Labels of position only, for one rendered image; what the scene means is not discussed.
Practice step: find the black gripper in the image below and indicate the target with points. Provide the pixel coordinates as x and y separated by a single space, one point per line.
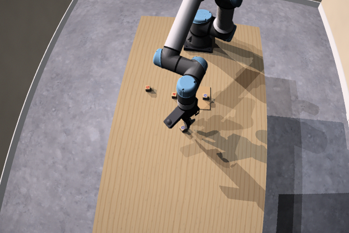
186 118

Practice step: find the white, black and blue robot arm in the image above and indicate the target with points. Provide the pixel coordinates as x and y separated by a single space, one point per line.
195 26

